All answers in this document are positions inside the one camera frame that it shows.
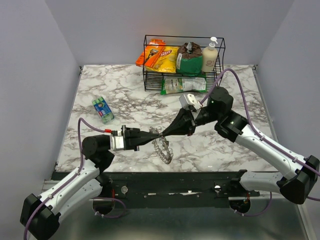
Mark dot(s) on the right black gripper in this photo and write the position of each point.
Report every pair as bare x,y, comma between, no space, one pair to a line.
184,123

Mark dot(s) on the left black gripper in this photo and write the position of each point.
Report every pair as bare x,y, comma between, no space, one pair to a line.
133,137

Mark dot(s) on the metal toothed key ring disc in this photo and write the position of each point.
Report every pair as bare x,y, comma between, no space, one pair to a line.
162,149

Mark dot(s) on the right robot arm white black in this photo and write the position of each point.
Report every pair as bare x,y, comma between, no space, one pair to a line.
296,174

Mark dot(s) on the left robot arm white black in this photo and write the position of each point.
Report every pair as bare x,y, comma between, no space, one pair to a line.
42,214

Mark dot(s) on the green white snack bag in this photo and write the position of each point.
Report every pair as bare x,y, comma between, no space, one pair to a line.
180,84

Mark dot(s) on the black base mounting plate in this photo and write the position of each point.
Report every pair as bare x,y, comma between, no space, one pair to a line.
163,190

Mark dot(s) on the green blue sponge pack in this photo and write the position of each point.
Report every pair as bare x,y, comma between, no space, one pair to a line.
102,108

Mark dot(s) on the yellow chips bag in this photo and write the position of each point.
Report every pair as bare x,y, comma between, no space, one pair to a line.
166,62

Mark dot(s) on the cream lotion pump bottle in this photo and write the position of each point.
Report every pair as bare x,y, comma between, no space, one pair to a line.
209,56

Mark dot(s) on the brown green coffee bag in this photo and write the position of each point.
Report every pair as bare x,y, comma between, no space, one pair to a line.
189,59

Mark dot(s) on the orange razor box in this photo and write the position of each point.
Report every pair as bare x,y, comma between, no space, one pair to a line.
151,54

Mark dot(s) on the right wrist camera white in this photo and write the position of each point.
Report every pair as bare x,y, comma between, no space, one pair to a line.
189,102

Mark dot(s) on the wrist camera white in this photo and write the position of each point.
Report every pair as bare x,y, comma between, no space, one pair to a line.
117,142
189,102

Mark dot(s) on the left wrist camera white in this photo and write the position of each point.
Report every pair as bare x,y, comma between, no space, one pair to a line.
117,142

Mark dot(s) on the black wire shelf rack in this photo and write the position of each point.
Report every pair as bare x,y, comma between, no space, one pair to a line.
152,80

